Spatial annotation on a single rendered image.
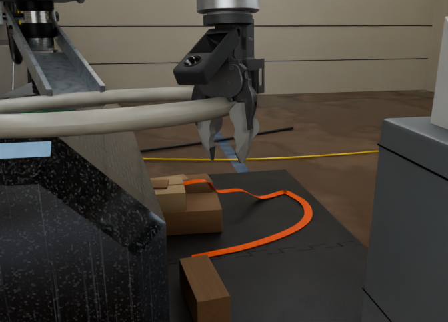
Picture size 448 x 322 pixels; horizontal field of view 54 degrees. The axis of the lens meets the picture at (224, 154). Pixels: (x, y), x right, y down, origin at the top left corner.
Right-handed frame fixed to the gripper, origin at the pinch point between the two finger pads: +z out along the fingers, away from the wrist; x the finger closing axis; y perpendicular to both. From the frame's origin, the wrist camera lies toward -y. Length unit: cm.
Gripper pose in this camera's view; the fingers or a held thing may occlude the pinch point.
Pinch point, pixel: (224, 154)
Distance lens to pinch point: 65.6
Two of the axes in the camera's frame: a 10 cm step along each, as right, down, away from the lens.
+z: 0.2, 9.7, 2.3
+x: -8.8, -0.9, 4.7
